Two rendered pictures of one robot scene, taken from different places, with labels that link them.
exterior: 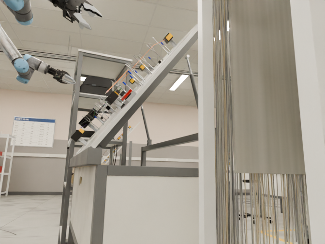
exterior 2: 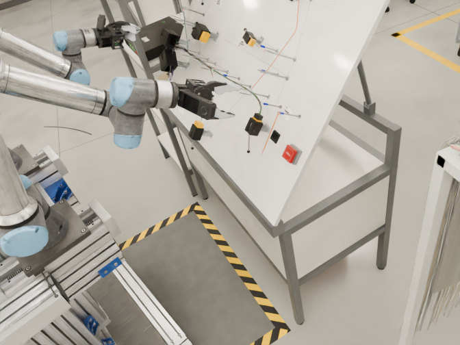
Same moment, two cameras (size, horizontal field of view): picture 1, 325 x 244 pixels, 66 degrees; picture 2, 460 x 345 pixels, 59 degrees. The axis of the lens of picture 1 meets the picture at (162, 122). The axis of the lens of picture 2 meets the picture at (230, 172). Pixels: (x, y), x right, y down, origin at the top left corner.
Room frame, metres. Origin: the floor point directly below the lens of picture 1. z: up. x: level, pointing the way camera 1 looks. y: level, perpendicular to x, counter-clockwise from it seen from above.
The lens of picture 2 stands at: (-0.02, 0.30, 2.08)
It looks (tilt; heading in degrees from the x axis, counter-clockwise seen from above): 42 degrees down; 4
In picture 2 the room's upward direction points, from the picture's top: 15 degrees counter-clockwise
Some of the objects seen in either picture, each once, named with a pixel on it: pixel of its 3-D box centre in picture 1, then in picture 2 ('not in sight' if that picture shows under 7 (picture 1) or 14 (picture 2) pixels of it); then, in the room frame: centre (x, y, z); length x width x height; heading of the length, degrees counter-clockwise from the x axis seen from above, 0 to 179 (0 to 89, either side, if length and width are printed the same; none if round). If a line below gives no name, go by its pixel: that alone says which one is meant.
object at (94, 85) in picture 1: (95, 89); not in sight; (2.33, 0.67, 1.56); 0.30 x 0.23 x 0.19; 115
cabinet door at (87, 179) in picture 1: (85, 207); (250, 216); (1.26, 0.36, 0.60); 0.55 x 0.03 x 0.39; 23
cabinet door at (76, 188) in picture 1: (76, 196); (201, 158); (1.77, 0.57, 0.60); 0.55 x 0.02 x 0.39; 23
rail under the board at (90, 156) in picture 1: (80, 160); (210, 153); (1.50, 0.49, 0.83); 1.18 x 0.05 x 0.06; 23
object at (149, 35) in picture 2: (90, 136); (157, 38); (2.36, 0.69, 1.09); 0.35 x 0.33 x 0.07; 23
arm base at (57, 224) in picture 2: not in sight; (38, 223); (0.89, 1.01, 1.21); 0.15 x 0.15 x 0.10
